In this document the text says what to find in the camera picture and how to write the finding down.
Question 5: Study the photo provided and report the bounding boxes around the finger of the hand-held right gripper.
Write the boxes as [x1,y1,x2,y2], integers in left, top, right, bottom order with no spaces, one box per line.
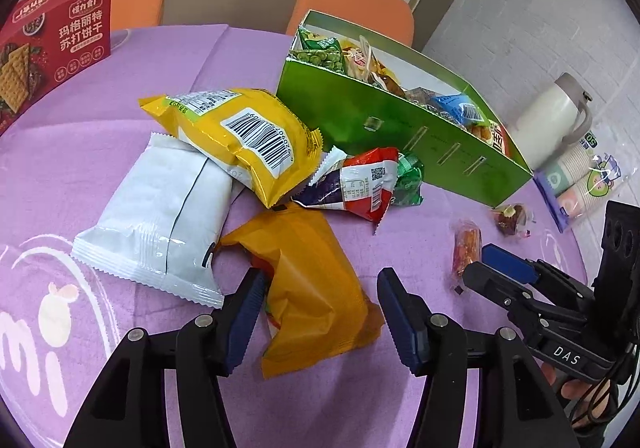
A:
[461,262,587,330]
[481,244,596,309]

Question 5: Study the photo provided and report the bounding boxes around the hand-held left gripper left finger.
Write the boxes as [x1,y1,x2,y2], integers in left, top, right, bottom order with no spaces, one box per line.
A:
[64,268,268,448]

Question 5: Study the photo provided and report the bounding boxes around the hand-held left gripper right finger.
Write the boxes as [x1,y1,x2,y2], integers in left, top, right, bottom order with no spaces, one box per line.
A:
[376,267,573,448]

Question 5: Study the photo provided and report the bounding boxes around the small orange red snack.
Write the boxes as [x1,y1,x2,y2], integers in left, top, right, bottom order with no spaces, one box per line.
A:
[452,223,482,279]

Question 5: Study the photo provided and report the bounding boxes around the orange snack packet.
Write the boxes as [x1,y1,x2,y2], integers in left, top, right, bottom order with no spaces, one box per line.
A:
[217,208,386,379]

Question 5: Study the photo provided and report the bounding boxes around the small blue snack packet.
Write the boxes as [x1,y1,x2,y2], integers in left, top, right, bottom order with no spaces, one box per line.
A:
[431,93,483,126]

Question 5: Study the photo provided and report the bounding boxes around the green cardboard box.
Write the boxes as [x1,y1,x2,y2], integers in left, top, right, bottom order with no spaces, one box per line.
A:
[276,9,535,209]

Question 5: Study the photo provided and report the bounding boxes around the long clear yellow snack packet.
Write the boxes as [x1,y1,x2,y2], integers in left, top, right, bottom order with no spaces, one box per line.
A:
[342,35,401,89]

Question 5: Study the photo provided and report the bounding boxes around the green pea snack packet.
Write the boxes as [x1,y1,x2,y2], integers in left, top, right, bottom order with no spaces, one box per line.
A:
[295,25,348,76]

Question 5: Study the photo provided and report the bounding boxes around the person's right hand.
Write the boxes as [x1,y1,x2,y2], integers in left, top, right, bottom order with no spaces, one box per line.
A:
[542,363,608,406]

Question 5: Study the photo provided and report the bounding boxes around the small brown wrapped candy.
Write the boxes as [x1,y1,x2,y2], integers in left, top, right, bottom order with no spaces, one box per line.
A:
[491,203,535,239]

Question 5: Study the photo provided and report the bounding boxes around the pack of paper cups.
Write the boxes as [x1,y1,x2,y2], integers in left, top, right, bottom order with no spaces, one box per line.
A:
[532,130,632,234]

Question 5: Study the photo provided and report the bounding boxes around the small green snack packet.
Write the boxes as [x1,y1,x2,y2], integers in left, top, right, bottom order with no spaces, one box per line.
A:
[392,152,426,206]

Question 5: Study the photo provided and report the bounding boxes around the white snack packet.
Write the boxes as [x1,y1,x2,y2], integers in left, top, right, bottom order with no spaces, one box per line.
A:
[72,132,246,310]

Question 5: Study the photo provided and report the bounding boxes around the white thermos jug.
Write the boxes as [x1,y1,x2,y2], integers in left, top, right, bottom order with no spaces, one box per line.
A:
[505,73,594,169]

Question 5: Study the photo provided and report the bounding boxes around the small red purple snack packet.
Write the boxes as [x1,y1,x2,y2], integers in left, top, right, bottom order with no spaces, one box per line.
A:
[291,146,401,236]

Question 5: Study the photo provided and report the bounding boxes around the yellow barcode snack packet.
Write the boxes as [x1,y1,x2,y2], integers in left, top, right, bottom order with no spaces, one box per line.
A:
[138,88,323,209]

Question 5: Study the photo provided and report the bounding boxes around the purple tablecloth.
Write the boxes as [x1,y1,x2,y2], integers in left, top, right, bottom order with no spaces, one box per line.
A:
[0,23,588,448]

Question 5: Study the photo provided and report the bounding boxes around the red cracker box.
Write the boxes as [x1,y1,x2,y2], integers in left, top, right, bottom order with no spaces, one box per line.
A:
[0,0,113,126]

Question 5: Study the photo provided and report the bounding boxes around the black cable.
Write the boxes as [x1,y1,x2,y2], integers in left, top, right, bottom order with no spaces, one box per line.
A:
[570,343,640,434]

